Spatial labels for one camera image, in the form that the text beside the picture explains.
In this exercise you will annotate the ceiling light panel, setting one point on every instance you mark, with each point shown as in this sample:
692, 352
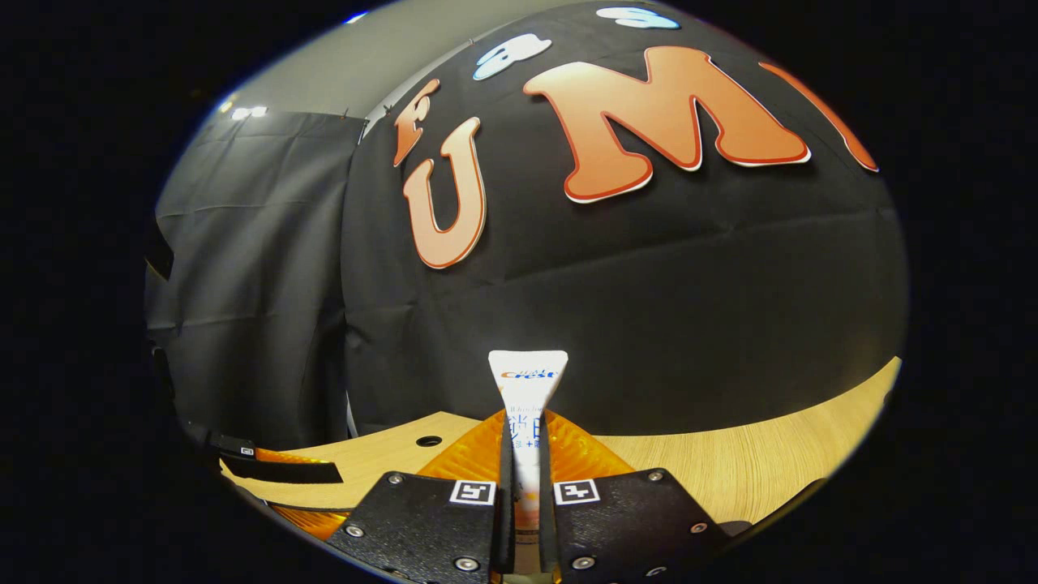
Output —
243, 112

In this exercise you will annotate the dark grey hanging cloth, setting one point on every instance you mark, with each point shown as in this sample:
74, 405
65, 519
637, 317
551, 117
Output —
259, 284

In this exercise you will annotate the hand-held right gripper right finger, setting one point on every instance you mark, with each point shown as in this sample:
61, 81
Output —
547, 519

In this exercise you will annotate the black backdrop cloth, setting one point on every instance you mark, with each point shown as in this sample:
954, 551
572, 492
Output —
649, 308

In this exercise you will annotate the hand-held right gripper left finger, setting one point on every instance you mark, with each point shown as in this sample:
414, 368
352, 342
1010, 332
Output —
507, 519

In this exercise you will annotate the white toothpaste tube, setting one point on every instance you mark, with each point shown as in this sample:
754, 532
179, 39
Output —
527, 381

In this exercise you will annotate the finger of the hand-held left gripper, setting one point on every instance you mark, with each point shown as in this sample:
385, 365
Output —
284, 472
312, 523

